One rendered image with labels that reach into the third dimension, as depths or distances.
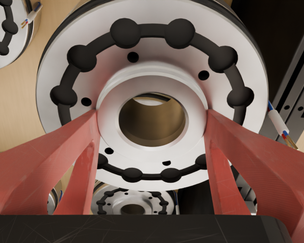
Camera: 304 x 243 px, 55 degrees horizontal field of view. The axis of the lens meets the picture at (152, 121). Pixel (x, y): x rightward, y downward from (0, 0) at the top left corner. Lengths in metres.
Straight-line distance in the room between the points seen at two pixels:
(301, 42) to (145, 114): 0.09
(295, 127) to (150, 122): 0.10
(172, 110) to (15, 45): 0.14
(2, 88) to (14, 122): 0.04
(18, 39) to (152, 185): 0.15
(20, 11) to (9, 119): 0.14
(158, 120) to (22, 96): 0.19
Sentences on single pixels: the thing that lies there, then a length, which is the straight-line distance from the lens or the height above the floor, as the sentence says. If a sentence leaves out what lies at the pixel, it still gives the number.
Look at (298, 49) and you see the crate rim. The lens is 0.18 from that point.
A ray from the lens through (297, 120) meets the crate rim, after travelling 0.21.
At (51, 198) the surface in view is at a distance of 0.37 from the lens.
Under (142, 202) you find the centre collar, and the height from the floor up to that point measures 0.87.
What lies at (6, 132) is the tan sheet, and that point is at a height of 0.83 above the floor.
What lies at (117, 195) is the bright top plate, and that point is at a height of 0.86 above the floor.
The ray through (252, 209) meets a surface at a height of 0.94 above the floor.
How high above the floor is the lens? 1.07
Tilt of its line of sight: 51 degrees down
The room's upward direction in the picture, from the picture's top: 177 degrees clockwise
